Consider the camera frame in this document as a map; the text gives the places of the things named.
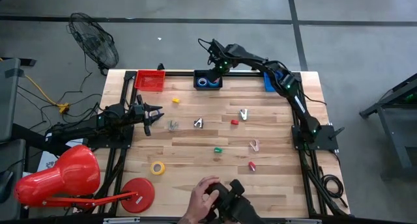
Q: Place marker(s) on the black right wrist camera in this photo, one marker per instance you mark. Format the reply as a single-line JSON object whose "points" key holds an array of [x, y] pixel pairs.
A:
{"points": [[215, 49]]}

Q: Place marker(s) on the red and silver mini stapler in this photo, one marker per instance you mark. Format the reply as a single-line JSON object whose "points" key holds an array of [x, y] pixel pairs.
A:
{"points": [[251, 166]]}

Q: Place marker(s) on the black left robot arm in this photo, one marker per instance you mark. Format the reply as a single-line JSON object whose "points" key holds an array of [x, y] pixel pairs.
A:
{"points": [[84, 128]]}

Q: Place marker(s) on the black floor fan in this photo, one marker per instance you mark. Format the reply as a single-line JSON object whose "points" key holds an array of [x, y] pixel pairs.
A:
{"points": [[94, 41]]}

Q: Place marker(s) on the dark blue tape roll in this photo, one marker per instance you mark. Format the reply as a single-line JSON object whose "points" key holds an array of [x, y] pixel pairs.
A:
{"points": [[198, 82]]}

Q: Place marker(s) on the green mini stapler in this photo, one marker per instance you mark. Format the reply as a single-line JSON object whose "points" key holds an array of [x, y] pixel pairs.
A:
{"points": [[217, 150]]}

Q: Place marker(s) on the grey staple remover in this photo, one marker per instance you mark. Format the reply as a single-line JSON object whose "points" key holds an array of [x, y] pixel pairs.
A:
{"points": [[172, 125]]}

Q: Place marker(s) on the yellow tape roll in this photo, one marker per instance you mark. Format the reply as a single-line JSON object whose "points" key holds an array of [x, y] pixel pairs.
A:
{"points": [[152, 168]]}

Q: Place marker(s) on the pink staple remover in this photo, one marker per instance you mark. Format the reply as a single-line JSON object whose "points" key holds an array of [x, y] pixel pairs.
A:
{"points": [[254, 145]]}

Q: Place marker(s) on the yellow mini stapler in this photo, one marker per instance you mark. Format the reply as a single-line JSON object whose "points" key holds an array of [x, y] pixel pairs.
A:
{"points": [[176, 100]]}

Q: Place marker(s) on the white staple remover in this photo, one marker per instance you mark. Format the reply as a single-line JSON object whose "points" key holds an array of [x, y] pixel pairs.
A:
{"points": [[243, 114]]}

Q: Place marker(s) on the person's hand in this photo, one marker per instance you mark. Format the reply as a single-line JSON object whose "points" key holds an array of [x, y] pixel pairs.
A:
{"points": [[198, 201]]}

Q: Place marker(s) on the grey metal desk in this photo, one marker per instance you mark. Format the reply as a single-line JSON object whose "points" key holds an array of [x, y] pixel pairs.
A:
{"points": [[392, 136]]}

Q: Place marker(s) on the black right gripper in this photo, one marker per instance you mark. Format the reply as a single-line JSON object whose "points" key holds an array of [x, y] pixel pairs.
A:
{"points": [[216, 72]]}

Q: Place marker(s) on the black steel beam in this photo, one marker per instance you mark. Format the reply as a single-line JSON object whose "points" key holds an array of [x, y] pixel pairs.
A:
{"points": [[32, 137]]}

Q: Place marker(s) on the black handheld device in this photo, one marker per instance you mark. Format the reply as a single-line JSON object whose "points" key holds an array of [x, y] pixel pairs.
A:
{"points": [[234, 204]]}

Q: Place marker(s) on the blue plastic bin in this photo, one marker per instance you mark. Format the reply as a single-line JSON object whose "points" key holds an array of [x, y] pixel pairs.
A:
{"points": [[268, 85]]}

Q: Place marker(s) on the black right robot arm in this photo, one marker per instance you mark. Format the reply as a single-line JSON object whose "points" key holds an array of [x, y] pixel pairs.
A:
{"points": [[299, 106]]}

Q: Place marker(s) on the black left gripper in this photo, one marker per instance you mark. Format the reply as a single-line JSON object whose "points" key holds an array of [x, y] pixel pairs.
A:
{"points": [[138, 115]]}

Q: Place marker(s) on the red desk lamp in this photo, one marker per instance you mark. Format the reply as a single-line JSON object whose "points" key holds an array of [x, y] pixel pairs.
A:
{"points": [[65, 175]]}

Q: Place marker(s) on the red plastic bin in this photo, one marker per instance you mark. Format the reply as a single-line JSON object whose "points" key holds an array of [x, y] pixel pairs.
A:
{"points": [[150, 80]]}

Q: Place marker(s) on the black and silver staple remover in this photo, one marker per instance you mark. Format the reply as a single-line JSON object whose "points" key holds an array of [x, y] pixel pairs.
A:
{"points": [[198, 122]]}

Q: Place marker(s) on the black computer mouse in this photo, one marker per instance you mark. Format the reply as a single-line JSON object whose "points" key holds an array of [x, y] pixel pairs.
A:
{"points": [[6, 185]]}

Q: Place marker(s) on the silver metal bracket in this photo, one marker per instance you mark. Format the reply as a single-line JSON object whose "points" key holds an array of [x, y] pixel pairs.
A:
{"points": [[303, 221], [120, 220]]}

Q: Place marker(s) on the black plastic bin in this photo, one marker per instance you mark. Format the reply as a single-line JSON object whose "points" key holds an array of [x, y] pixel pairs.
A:
{"points": [[196, 75]]}

